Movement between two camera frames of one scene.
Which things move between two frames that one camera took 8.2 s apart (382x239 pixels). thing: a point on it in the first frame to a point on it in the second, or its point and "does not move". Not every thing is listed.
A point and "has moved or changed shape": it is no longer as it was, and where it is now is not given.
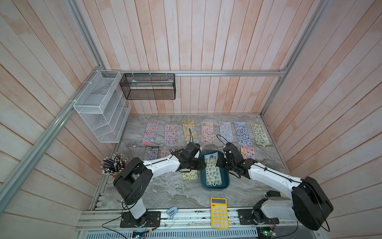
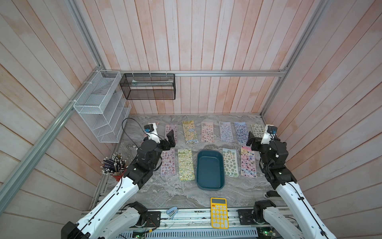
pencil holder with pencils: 113,166 does not move
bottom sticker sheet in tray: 207,132 does not move
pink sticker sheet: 171,134 does not move
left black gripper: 200,165 to 166,146
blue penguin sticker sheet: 241,134 does not move
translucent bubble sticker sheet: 226,133 does not move
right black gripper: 219,161 to 257,143
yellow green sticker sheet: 190,131 does not move
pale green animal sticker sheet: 213,172 has moved or changed shape
